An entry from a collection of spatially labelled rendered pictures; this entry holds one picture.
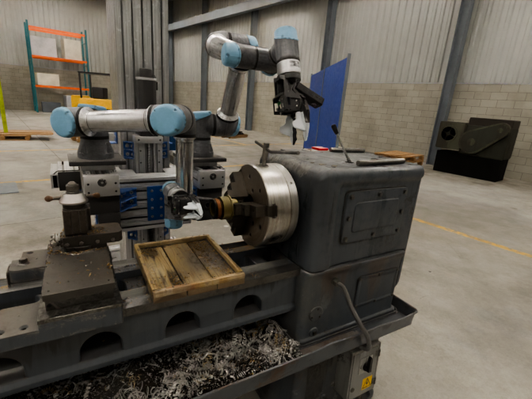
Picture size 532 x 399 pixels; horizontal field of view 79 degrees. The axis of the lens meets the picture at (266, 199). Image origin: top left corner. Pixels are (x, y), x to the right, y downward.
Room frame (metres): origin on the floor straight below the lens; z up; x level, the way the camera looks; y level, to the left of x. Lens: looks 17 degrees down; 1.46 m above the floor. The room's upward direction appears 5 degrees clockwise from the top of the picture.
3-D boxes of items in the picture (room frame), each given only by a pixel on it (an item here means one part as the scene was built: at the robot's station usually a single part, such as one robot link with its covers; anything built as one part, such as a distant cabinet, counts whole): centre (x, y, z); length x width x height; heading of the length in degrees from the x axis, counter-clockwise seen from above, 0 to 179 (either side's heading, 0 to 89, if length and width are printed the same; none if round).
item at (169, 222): (1.31, 0.38, 0.97); 0.11 x 0.08 x 0.11; 174
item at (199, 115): (1.74, 0.37, 1.33); 0.13 x 0.12 x 0.14; 114
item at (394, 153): (8.65, -3.43, 0.22); 1.25 x 0.86 x 0.44; 134
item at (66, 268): (0.90, 0.56, 0.95); 0.43 x 0.17 x 0.05; 31
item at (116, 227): (0.96, 0.57, 0.99); 0.20 x 0.10 x 0.05; 121
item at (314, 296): (1.42, -0.31, 0.43); 0.60 x 0.48 x 0.86; 121
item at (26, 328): (0.86, 0.60, 0.90); 0.47 x 0.30 x 0.06; 31
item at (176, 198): (1.15, 0.31, 1.07); 0.12 x 0.09 x 0.08; 31
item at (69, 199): (0.95, 0.59, 1.13); 0.08 x 0.08 x 0.03
